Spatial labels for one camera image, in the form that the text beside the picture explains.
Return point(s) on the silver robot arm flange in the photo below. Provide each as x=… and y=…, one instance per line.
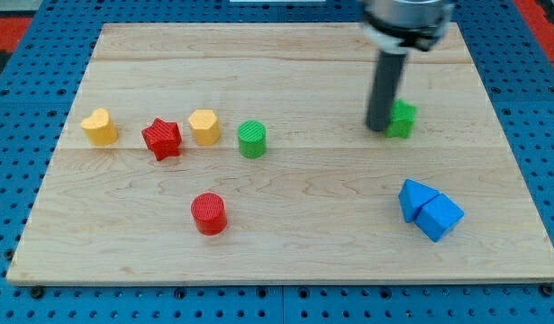
x=397, y=26

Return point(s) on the red star block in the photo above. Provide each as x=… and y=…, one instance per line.
x=163, y=139

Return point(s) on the green star block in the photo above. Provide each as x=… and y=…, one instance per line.
x=402, y=120

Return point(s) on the green cylinder block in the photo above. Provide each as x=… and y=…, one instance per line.
x=252, y=139

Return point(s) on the yellow hexagon block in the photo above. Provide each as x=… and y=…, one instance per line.
x=205, y=128

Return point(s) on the red cylinder block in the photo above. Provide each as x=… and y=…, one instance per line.
x=208, y=212

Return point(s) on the wooden board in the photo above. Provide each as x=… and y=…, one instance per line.
x=320, y=207

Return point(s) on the blue triangle block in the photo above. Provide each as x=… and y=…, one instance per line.
x=413, y=196

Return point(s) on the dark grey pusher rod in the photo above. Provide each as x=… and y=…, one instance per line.
x=386, y=79

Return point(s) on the blue cube block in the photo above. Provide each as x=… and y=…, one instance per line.
x=438, y=217

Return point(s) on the yellow heart block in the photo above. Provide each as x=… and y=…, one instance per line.
x=99, y=128

